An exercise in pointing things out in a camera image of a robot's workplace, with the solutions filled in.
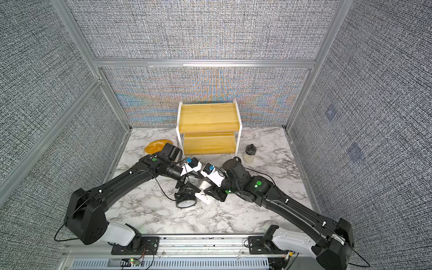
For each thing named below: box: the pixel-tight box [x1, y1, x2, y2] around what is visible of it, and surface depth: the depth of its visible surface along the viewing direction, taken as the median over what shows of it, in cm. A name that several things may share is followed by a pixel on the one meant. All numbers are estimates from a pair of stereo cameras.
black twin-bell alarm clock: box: [174, 191, 198, 210], surface depth 81 cm
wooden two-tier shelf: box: [175, 99, 243, 156], surface depth 81 cm
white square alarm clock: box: [194, 180, 215, 205], surface depth 73 cm
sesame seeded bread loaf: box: [145, 139, 174, 155], surface depth 105 cm
